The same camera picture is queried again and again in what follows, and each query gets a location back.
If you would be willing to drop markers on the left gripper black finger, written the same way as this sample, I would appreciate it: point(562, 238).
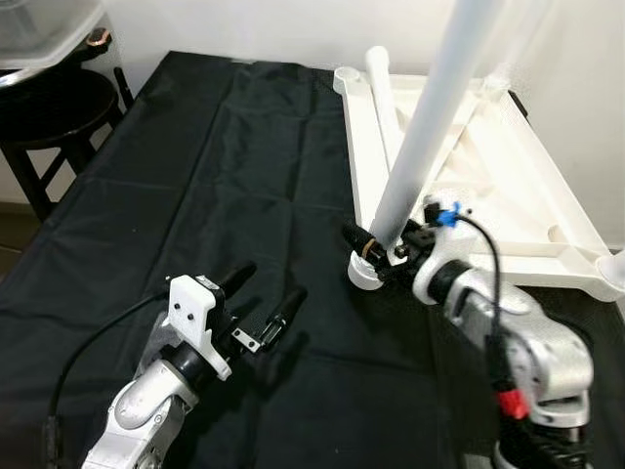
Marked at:
point(286, 315)
point(239, 278)

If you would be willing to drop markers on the tan rubber band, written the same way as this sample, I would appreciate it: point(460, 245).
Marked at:
point(375, 249)

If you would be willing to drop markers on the white plastic table leg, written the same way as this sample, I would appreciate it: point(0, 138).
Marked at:
point(383, 98)
point(439, 98)
point(613, 272)
point(522, 49)

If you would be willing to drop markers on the clear plastic storage box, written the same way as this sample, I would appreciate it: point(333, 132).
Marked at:
point(44, 29)

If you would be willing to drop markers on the white plastic table top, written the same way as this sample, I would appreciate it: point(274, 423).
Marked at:
point(518, 186)

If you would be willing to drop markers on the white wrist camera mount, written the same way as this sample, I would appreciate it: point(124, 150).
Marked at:
point(190, 308)
point(435, 269)

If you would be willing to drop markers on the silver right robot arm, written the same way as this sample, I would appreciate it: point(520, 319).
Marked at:
point(537, 342)

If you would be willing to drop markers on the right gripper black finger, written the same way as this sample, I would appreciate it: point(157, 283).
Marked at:
point(366, 249)

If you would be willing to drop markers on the black tablecloth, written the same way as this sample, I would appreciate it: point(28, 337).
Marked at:
point(195, 195)

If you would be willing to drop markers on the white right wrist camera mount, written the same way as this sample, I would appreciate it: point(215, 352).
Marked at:
point(435, 269)

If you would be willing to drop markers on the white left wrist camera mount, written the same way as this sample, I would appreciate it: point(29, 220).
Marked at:
point(190, 308)

